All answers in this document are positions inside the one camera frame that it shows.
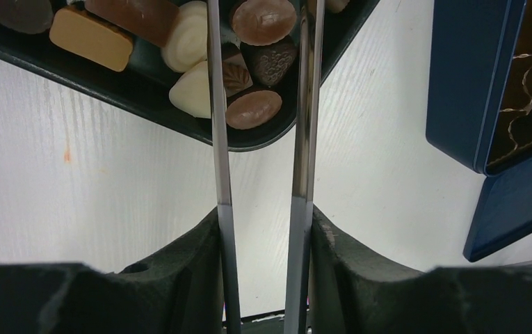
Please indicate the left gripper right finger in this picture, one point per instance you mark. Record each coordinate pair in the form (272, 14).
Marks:
(354, 289)

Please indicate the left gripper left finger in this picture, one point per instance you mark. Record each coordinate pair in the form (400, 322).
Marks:
(177, 289)

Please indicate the blue chocolate box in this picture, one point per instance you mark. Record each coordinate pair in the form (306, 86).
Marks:
(480, 84)

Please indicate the silver metal tongs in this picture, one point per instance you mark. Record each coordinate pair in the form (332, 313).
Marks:
(302, 206)

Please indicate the white triangular chocolate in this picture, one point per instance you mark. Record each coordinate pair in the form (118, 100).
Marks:
(191, 93)

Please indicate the brown oval chocolate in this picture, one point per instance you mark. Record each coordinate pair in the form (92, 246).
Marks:
(252, 108)

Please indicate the black chocolate tray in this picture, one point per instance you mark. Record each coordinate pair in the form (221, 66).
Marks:
(142, 88)

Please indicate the dark textured chocolate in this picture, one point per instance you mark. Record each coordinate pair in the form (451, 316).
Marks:
(269, 64)

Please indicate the white round chocolate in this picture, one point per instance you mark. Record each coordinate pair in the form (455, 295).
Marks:
(187, 43)

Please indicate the milk chocolate bar piece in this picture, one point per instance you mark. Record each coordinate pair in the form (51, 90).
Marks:
(151, 20)

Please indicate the round milk chocolate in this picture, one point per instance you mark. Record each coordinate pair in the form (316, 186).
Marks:
(262, 22)

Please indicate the caramel rectangular chocolate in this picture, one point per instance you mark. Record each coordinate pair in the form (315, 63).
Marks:
(77, 32)

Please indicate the blue box lid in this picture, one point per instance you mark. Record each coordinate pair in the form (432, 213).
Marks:
(503, 214)

